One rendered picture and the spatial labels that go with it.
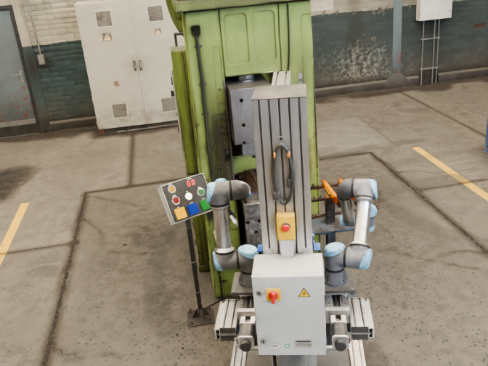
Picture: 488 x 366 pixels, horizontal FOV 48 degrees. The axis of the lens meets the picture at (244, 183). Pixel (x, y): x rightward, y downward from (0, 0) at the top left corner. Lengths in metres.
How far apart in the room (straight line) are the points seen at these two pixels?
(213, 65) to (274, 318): 1.91
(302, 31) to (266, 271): 1.95
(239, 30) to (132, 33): 5.25
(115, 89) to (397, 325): 6.32
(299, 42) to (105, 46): 5.49
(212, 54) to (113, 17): 5.23
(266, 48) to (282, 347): 2.09
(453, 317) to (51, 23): 7.64
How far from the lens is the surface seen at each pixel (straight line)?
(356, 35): 10.40
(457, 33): 11.25
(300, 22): 3.99
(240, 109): 3.87
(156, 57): 9.11
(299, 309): 2.72
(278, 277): 2.61
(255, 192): 4.09
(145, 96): 9.22
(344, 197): 3.36
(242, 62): 3.95
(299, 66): 4.03
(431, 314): 4.49
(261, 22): 3.94
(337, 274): 3.23
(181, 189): 3.86
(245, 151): 3.97
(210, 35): 3.89
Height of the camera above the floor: 2.65
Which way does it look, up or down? 23 degrees down
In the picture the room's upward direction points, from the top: 5 degrees counter-clockwise
